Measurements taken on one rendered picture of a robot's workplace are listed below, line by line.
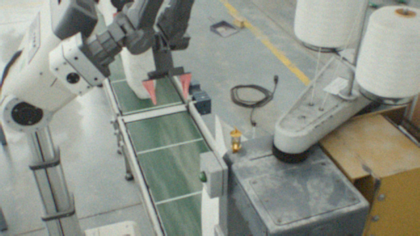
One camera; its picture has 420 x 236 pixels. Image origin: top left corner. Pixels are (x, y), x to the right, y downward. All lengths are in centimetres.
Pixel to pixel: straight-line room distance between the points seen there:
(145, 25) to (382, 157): 68
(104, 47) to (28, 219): 188
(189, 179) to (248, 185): 145
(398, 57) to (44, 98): 105
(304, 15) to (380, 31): 27
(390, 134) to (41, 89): 101
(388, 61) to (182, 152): 182
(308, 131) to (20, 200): 233
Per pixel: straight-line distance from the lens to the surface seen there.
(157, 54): 141
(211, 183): 112
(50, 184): 189
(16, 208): 311
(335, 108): 119
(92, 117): 373
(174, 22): 133
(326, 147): 118
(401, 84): 103
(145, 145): 274
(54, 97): 154
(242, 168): 110
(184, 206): 236
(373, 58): 102
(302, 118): 114
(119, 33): 128
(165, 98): 315
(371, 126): 129
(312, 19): 119
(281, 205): 102
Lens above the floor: 206
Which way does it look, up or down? 35 degrees down
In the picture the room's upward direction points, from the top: 1 degrees counter-clockwise
